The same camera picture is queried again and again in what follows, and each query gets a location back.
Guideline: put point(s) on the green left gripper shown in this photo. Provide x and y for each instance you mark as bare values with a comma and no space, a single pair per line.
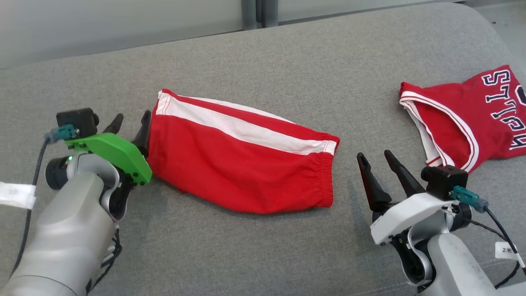
115,150

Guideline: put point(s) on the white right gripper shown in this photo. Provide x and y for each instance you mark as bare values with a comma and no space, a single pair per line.
407,213

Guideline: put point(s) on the red jersey with white sleeves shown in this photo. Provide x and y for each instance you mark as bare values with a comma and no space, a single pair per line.
460,119

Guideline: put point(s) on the red shorts with white stripe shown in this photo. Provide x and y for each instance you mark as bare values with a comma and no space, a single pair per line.
238,172

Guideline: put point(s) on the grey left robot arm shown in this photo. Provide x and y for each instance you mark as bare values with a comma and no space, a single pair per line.
65,238

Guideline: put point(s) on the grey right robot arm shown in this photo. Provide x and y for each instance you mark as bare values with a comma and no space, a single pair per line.
448,263

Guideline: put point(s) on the grey fabric sofa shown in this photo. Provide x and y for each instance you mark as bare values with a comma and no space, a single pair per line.
246,53

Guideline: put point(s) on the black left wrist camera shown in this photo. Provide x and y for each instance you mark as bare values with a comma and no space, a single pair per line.
76,121

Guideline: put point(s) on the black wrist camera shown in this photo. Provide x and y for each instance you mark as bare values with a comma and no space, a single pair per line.
76,121
444,181

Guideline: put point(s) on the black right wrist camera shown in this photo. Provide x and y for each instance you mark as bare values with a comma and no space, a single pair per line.
444,181

